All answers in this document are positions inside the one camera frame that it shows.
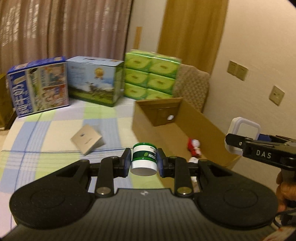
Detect white square night light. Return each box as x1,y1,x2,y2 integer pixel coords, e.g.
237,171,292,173
226,116,261,156

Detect red Doraemon toy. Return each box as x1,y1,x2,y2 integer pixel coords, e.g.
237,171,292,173
187,138,202,158

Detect green white pill bottle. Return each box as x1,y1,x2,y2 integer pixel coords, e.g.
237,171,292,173
130,142,158,176

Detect right hand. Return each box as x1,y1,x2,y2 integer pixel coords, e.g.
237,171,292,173
276,171,296,212

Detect brown cardboard box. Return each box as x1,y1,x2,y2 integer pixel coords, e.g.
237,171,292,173
132,98,240,169

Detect beige TP-Link router box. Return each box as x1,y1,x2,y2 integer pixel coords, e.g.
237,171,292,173
71,124,105,156

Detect quilted beige headboard cushion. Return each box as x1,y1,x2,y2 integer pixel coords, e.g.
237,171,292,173
172,64,210,113

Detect checkered bed sheet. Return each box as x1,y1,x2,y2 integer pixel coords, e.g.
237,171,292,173
0,96,167,232

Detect cow picture milk box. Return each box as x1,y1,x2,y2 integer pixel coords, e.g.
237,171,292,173
67,56,124,107

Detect green tissue pack bundle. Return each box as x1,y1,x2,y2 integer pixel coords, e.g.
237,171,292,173
123,49,182,100

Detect blue milk carton box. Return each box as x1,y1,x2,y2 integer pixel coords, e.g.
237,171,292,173
6,56,69,118

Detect wooden door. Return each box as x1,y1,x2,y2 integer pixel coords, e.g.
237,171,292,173
157,0,229,74

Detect pink curtain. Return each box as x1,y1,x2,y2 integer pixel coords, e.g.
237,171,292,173
0,0,134,74

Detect lower wall switch plate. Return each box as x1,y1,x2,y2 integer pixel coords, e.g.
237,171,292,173
269,85,285,106

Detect wall switch plate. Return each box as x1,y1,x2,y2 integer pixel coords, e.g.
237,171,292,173
227,61,248,81
269,85,285,106

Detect wooden stick by wall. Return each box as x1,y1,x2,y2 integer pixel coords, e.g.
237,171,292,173
133,26,142,49

